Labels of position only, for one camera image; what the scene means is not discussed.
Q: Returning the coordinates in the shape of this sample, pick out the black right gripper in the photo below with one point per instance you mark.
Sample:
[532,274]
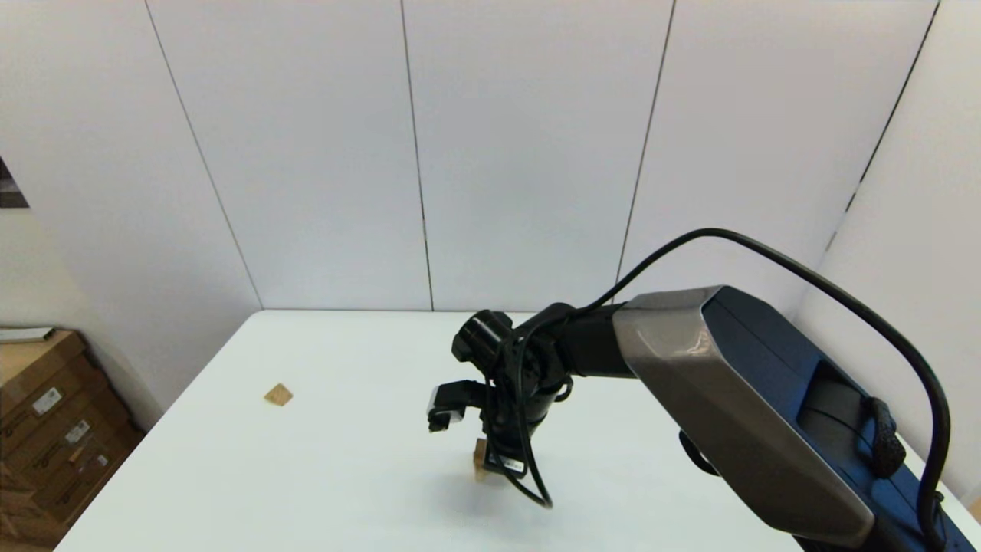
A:
[521,406]

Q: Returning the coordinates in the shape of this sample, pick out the arched wooden building block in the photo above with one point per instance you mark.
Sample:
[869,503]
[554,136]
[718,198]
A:
[481,474]

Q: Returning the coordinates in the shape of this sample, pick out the rectangular wooden building block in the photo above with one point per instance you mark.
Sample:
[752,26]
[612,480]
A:
[480,452]

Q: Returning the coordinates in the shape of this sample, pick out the triangular wooden building block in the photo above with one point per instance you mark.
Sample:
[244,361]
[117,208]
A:
[278,395]

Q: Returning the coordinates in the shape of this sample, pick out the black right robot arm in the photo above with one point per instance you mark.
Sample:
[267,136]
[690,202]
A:
[728,383]

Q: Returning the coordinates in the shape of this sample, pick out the brown cardboard box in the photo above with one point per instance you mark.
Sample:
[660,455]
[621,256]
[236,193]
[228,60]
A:
[92,445]
[19,521]
[27,360]

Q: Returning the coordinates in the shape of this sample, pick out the flat white board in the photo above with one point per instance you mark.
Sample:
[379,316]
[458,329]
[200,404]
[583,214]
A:
[27,335]

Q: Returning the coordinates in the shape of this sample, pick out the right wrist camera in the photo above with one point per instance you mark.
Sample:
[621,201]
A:
[448,402]

